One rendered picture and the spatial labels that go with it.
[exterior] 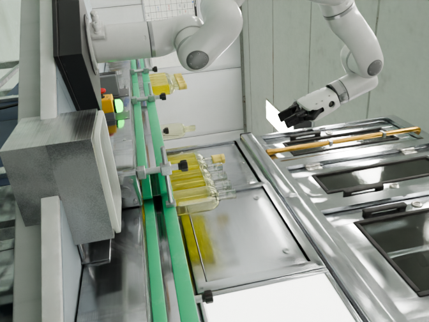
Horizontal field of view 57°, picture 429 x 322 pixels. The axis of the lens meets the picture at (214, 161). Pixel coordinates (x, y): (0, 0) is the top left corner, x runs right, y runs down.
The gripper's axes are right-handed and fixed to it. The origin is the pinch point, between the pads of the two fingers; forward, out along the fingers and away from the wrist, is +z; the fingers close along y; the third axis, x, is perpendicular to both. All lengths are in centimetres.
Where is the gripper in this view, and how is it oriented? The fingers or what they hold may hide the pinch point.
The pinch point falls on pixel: (287, 118)
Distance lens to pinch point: 122.0
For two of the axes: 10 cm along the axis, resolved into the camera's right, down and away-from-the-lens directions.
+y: -2.0, -4.3, 8.8
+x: -4.1, -7.8, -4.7
